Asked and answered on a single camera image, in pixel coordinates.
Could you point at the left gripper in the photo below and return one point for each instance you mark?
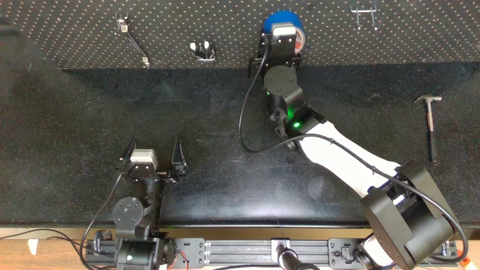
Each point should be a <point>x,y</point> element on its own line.
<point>146,174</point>

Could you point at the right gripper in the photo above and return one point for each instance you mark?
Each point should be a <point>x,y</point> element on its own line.
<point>282,50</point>

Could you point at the roll of blue tape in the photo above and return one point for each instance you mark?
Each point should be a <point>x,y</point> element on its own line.
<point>273,17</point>

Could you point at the black and white pliers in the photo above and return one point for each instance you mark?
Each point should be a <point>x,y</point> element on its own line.
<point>206,45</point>

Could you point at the wrench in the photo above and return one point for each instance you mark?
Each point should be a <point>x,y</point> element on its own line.
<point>135,42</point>

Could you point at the hammer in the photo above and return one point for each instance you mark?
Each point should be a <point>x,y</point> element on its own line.
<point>430,116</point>

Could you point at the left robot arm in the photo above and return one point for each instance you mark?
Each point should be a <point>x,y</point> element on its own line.
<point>129,212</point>

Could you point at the black pegboard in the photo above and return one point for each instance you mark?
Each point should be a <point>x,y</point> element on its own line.
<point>375,41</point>

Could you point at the white tape piece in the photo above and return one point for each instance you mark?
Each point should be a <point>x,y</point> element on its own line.
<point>33,245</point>

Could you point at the small orange object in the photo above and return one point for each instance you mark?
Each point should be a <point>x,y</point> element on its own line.
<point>465,262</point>

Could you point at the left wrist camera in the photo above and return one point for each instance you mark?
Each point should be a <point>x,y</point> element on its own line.
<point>143,156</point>

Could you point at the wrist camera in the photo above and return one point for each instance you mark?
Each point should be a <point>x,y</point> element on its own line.
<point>284,29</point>
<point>143,156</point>

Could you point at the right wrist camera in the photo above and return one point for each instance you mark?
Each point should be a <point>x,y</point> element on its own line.
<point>284,29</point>

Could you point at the mounting rail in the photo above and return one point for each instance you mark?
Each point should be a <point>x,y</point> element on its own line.
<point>240,251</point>

